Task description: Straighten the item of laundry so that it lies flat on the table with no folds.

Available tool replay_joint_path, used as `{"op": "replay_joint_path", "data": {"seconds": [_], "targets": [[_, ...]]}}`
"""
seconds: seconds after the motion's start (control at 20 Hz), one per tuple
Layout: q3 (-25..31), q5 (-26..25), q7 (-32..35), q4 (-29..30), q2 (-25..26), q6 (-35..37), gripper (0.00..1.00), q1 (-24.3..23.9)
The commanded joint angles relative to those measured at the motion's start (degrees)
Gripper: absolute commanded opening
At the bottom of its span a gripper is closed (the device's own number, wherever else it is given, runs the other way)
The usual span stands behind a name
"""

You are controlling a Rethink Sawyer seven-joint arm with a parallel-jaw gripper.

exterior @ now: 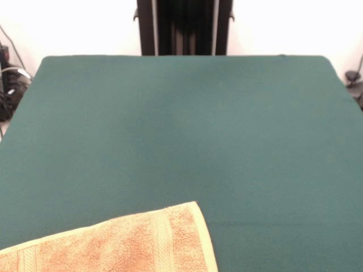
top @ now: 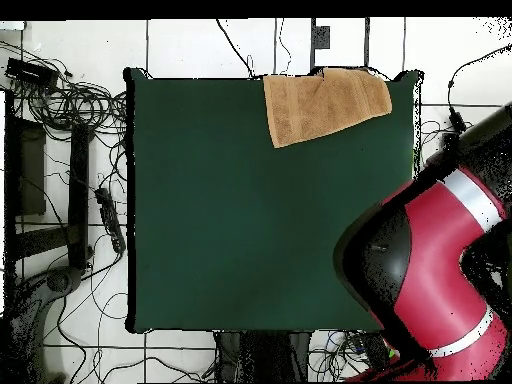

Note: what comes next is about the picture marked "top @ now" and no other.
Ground tan terry towel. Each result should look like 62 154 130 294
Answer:
262 66 394 150

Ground dark green table cloth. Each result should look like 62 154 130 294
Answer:
124 66 424 335

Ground black power strip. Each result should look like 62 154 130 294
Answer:
94 187 126 254

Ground black rectangular floor device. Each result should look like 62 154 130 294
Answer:
357 331 391 371

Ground grey stand base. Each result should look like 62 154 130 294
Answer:
7 265 85 383

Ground black electronics box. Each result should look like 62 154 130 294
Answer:
6 56 60 87

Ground thin tangled cable cluster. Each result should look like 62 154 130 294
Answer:
308 330 377 381

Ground thick black floor cable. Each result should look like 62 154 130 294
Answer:
216 18 257 80

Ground thin black floor cable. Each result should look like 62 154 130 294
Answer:
274 17 292 76

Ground black metal stand frame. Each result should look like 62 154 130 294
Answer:
3 91 95 273

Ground grey square floor frame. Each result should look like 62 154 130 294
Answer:
310 17 371 72

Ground tangled black cable bundle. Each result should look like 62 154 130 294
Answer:
11 59 129 135

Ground black cable with inline adapter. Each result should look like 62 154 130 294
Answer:
446 44 512 139

